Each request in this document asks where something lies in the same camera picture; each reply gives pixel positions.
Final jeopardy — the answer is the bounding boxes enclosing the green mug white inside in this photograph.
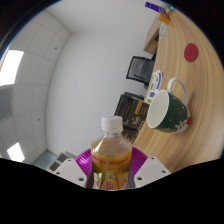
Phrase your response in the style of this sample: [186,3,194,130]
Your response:
[146,77,192,134]

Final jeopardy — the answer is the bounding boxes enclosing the white printed leaflet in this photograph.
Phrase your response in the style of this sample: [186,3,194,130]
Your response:
[145,69,165,105]

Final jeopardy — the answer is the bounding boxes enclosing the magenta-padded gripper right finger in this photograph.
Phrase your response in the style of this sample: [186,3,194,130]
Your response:
[128,145,172,189]

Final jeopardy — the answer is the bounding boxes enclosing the flat round red coaster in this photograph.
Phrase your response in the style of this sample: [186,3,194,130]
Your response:
[183,43,200,63]

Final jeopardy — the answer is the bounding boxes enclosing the grey ceiling air vent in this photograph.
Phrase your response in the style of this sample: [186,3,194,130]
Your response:
[0,87,15,121]

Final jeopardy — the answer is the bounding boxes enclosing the amber drink bottle white cap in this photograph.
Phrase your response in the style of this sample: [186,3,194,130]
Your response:
[87,115,134,191]

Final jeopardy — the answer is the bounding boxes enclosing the upright purple box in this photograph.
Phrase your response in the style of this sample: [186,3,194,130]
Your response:
[144,1,168,15]

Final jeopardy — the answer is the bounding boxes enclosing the small square ceiling light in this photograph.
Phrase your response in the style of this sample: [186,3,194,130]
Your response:
[6,141,27,164]

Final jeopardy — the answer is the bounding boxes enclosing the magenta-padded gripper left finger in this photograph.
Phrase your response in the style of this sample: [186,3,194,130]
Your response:
[52,148,94,188]

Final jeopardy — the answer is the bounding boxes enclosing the wooden side desk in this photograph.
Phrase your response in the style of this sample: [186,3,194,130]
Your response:
[142,14,165,56]

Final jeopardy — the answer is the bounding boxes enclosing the large dark printed box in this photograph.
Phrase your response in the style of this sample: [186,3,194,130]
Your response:
[114,91,151,131]

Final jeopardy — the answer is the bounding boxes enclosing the small dark brown box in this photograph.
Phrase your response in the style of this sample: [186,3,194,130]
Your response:
[120,127,140,145]

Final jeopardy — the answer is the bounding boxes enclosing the large square ceiling light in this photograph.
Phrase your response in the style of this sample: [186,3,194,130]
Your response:
[0,49,25,87]

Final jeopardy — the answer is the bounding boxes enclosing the black mesh office chair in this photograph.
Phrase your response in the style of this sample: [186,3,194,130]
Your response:
[125,55,156,90]

